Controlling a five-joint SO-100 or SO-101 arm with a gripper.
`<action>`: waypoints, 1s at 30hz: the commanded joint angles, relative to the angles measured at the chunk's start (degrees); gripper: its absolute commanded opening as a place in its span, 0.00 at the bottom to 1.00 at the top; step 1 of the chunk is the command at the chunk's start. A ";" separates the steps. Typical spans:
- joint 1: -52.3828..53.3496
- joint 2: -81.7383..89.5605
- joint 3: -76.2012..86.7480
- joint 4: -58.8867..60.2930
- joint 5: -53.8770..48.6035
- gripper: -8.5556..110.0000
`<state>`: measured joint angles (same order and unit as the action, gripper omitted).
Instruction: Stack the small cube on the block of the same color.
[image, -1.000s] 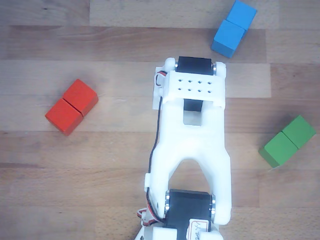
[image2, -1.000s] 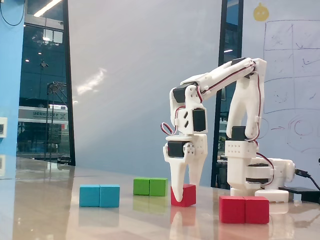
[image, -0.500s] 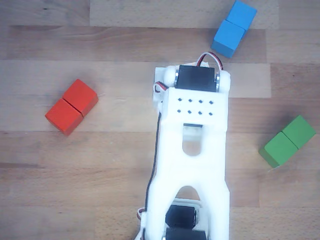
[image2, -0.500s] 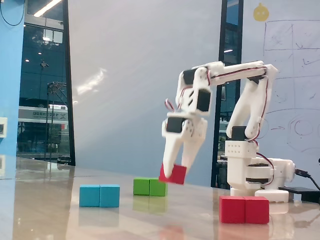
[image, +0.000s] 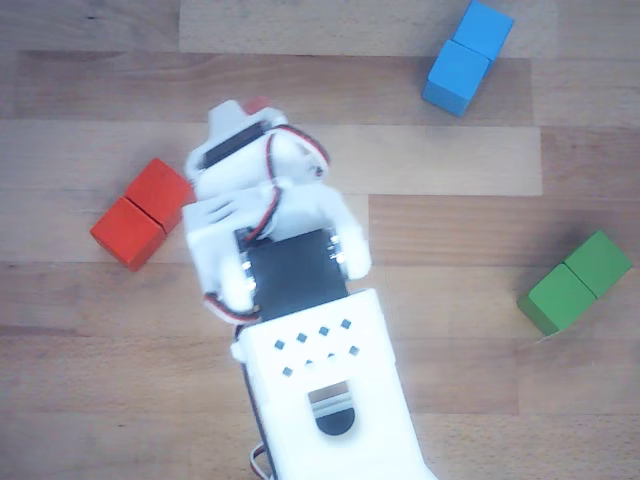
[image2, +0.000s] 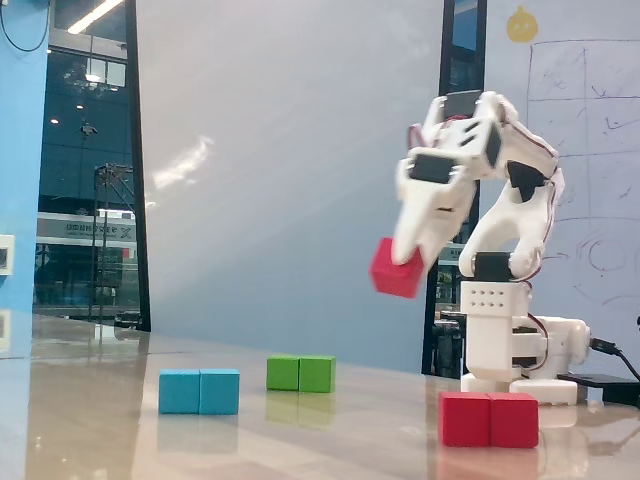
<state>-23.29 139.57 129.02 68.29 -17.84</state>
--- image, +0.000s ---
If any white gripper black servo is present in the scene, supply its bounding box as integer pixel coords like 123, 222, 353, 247
184, 98, 332, 202

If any long red block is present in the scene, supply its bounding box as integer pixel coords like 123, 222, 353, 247
89, 157, 197, 273

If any long green block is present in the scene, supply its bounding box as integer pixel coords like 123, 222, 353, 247
517, 229, 634, 337

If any gripper servo cable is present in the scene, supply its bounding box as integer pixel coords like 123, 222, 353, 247
247, 127, 332, 242

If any forearm servo cable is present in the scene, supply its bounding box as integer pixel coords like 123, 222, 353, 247
203, 293, 261, 329

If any small red cube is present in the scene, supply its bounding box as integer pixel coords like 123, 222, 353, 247
242, 95, 275, 116

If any long blue block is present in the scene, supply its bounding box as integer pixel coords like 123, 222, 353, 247
421, 0, 515, 118

